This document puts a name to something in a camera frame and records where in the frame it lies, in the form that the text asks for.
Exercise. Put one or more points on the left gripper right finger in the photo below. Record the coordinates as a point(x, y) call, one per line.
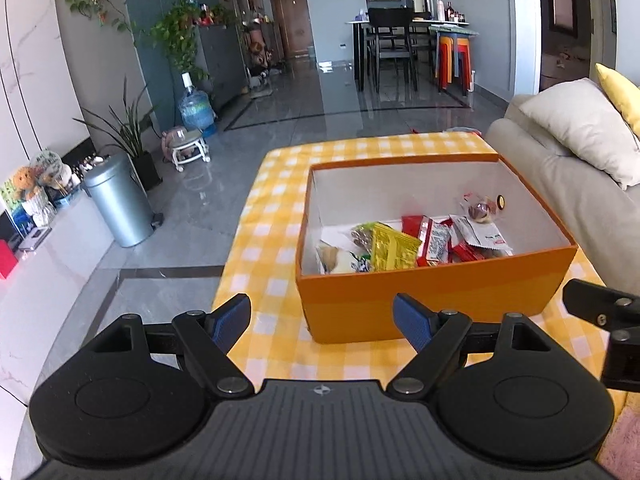
point(437, 337)

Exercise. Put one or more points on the green snack packet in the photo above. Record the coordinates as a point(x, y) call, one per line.
point(368, 236)

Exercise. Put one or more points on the orange cardboard box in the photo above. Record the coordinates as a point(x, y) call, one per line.
point(342, 308)

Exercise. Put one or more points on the yellow checkered tablecloth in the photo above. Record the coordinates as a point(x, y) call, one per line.
point(261, 264)

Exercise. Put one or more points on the yellow pillow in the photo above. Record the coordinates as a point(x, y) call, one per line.
point(623, 94)

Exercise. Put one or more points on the clear packet red dates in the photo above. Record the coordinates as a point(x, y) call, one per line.
point(481, 209)

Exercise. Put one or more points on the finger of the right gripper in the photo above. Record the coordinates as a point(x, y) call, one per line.
point(606, 308)

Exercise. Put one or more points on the cream biscuit snack bag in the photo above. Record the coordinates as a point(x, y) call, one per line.
point(334, 260)

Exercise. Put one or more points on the large red snack bag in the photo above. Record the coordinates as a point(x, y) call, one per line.
point(433, 236)

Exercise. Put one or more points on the white tv console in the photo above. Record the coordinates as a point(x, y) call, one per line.
point(39, 293)

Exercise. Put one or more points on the potted long-leaf plant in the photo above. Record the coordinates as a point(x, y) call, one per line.
point(126, 133)

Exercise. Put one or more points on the black dining chair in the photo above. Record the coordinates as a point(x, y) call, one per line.
point(391, 40)

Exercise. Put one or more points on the blue water jug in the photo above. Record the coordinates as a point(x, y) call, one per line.
point(195, 109)

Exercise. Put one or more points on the wall ivy plant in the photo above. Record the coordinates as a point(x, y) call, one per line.
point(104, 11)

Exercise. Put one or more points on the yellow snack packet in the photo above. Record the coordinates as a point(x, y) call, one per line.
point(392, 249)

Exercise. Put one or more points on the small white stool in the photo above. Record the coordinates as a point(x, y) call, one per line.
point(181, 146)

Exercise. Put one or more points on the plush toy bouquet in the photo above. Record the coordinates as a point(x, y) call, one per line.
point(46, 172)

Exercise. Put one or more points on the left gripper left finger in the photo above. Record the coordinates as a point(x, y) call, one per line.
point(205, 339)

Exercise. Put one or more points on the beige sofa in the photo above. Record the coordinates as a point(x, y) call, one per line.
point(603, 218)

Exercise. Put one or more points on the red long snack bar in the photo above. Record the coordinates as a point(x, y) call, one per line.
point(458, 249)

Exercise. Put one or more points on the orange red stacked stools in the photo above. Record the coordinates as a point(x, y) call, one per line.
point(454, 62)

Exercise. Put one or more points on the grey cabinet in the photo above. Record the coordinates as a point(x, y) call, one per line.
point(220, 55)

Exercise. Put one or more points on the dining table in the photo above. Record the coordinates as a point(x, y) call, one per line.
point(424, 36)

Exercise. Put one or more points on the silver trash can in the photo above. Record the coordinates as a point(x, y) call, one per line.
point(116, 190)

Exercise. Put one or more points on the pink fluffy blanket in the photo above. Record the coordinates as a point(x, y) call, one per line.
point(620, 454)

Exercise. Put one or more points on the hanging ivy plant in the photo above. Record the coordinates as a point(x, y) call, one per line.
point(176, 33)

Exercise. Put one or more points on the cream pillow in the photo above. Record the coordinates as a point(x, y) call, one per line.
point(581, 118)

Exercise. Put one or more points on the white wrapper snack bar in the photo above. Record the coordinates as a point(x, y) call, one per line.
point(481, 235)

